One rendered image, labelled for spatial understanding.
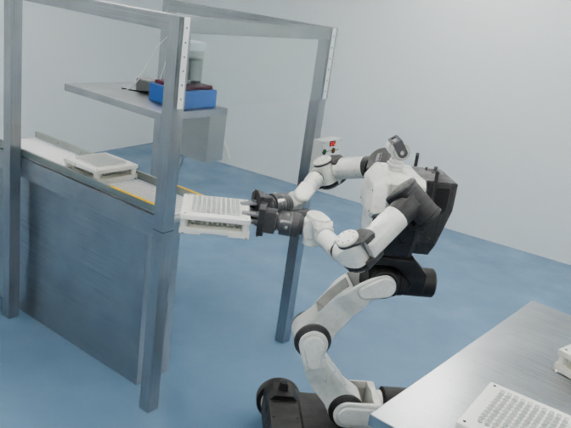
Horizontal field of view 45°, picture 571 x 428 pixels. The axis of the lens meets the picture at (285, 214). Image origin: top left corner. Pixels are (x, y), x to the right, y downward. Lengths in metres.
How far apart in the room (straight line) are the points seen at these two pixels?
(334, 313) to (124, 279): 1.06
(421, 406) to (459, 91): 4.50
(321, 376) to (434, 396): 0.90
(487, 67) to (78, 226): 3.81
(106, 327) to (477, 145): 3.76
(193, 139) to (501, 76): 3.56
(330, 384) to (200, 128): 1.18
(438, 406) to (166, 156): 1.43
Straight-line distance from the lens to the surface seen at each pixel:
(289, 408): 2.96
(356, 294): 2.57
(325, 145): 3.40
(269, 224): 2.41
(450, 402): 1.90
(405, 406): 1.83
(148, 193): 3.15
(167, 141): 2.68
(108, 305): 3.35
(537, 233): 6.11
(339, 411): 2.80
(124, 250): 3.16
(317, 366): 2.67
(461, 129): 6.11
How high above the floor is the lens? 1.84
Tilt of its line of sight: 18 degrees down
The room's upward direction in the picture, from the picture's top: 8 degrees clockwise
